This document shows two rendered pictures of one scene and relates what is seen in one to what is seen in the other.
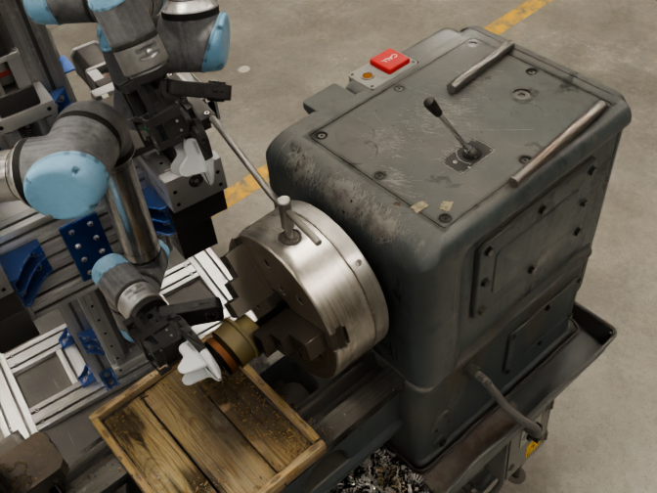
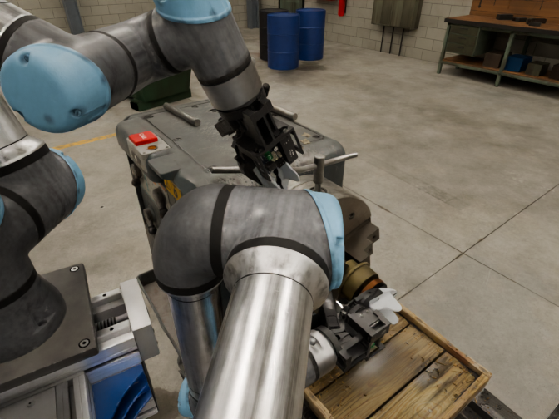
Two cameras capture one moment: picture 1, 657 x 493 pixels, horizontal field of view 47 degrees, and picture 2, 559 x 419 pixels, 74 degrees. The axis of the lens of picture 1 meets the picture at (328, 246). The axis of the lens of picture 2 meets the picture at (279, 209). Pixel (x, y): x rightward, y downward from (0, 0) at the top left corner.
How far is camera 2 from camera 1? 132 cm
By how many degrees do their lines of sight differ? 66
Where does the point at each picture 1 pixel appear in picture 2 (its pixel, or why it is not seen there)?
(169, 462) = (413, 401)
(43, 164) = (333, 207)
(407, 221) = (315, 147)
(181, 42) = (51, 184)
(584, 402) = not seen: hidden behind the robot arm
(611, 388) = not seen: hidden behind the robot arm
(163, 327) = (358, 316)
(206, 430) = (379, 372)
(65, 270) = not seen: outside the picture
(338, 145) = (230, 162)
